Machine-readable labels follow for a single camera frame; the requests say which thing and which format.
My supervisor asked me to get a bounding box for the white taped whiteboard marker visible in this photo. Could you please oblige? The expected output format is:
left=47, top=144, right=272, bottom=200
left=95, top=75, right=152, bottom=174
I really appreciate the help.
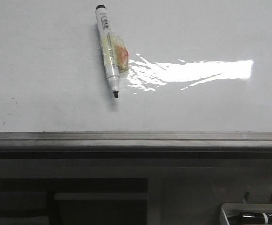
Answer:
left=95, top=5, right=128, bottom=98

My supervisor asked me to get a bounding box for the white marker tray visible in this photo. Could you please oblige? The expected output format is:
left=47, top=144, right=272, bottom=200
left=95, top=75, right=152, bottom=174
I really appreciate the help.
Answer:
left=219, top=203, right=272, bottom=225

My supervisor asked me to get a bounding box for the black marker in tray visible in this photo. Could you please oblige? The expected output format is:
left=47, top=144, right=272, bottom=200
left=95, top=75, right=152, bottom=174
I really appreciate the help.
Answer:
left=227, top=212, right=272, bottom=225

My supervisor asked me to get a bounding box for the white whiteboard with metal frame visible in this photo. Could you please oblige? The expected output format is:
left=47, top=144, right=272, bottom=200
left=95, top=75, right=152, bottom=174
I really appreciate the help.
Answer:
left=0, top=0, right=272, bottom=148

